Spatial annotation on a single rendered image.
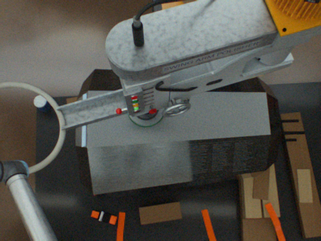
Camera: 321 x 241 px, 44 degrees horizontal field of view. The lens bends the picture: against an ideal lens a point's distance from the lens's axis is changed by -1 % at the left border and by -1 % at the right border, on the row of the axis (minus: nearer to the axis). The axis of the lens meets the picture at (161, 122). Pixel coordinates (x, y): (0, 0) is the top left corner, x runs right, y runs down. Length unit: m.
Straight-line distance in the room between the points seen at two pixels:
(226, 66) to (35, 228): 1.03
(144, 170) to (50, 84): 1.36
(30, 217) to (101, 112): 0.74
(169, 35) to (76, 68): 1.97
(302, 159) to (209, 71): 1.61
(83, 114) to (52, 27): 1.66
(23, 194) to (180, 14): 0.93
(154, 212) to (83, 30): 1.66
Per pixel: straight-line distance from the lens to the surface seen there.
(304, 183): 3.22
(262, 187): 3.01
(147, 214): 2.97
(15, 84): 2.16
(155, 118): 2.29
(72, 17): 3.67
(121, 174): 2.44
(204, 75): 1.84
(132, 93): 1.66
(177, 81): 1.82
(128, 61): 1.52
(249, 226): 3.08
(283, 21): 1.64
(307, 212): 3.22
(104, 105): 2.12
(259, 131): 2.40
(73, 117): 2.13
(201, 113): 2.37
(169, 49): 1.54
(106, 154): 2.36
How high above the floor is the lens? 3.10
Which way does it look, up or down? 74 degrees down
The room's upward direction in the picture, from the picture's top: 1 degrees clockwise
